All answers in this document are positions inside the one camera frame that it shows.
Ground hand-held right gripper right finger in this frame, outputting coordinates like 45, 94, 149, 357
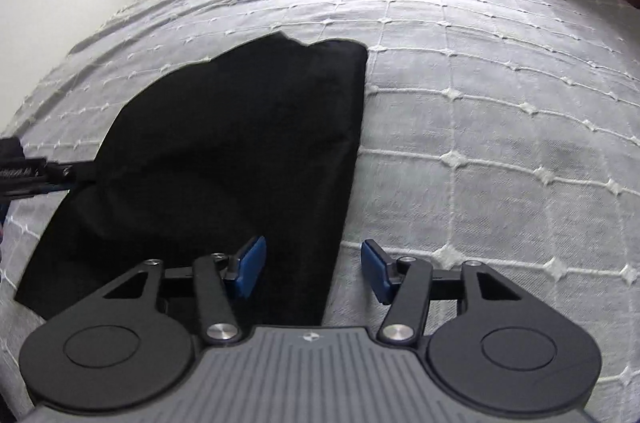
360, 239, 524, 347

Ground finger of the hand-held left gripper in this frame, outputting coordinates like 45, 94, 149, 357
0, 157, 77, 204

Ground grey checked bedspread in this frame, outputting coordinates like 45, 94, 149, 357
0, 0, 640, 423

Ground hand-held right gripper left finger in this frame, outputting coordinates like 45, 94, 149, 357
102, 235, 267, 345

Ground black pants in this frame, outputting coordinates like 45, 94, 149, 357
14, 30, 369, 328

